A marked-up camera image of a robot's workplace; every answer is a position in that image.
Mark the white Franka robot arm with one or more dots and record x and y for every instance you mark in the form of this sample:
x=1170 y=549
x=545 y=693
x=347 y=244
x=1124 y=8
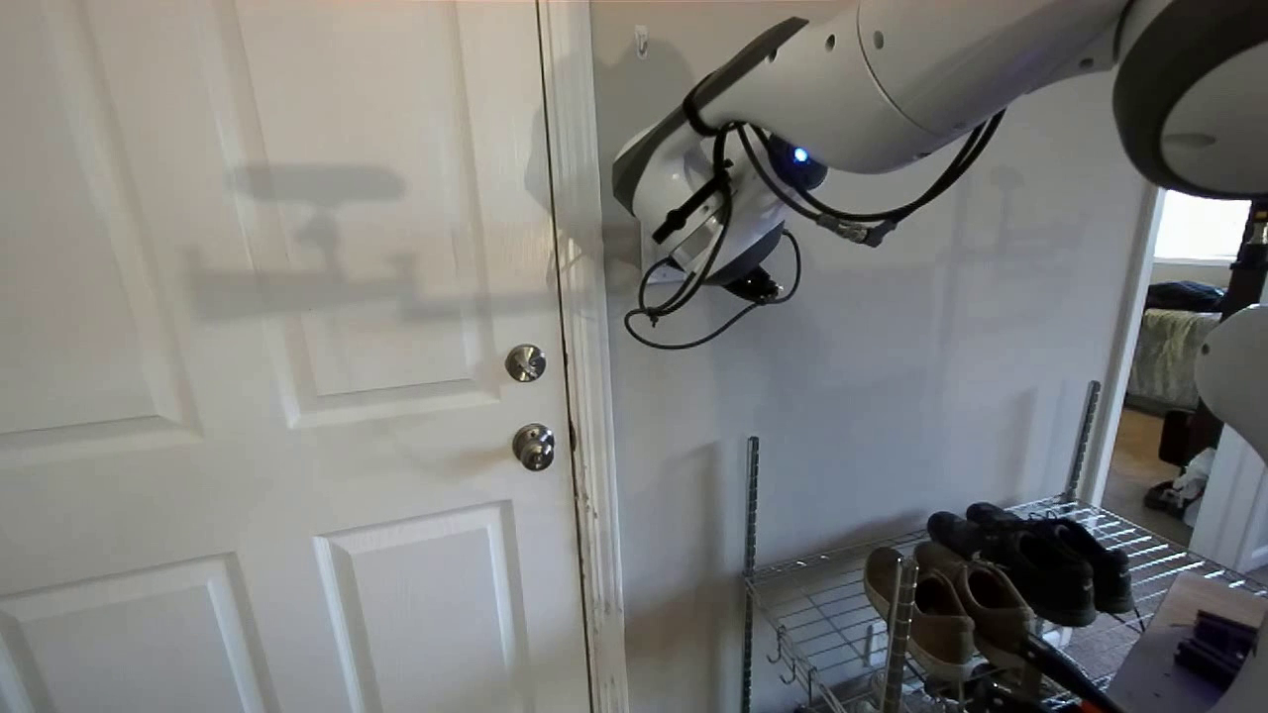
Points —
x=925 y=63

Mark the silver deadbolt lock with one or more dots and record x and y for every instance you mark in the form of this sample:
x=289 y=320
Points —
x=524 y=363

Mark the silver door knob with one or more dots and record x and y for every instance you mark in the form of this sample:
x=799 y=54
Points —
x=533 y=450

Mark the white panel door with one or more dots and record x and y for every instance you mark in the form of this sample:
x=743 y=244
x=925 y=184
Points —
x=262 y=397

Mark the tan suede shoe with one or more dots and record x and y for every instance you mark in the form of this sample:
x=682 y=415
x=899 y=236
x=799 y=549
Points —
x=993 y=595
x=925 y=621

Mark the black shoe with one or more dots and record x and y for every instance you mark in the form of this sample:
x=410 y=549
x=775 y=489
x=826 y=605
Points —
x=1035 y=566
x=1096 y=555

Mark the white doorway trim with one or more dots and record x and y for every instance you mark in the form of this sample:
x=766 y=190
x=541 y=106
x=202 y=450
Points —
x=1124 y=371

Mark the black rod with red tip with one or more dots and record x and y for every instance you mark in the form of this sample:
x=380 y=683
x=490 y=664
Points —
x=1063 y=675

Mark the bed with grey cover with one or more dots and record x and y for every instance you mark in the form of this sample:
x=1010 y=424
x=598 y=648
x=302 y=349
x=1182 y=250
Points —
x=1170 y=356

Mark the grey tabletop board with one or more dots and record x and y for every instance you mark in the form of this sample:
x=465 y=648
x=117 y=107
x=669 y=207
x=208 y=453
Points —
x=1151 y=668

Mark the black tripod stand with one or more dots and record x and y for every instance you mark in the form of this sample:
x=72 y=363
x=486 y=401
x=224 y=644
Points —
x=1249 y=261

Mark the small black box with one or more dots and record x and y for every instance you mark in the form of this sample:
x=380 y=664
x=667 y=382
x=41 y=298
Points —
x=1212 y=648

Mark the white door frame trim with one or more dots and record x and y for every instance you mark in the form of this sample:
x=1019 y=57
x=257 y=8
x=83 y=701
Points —
x=579 y=397

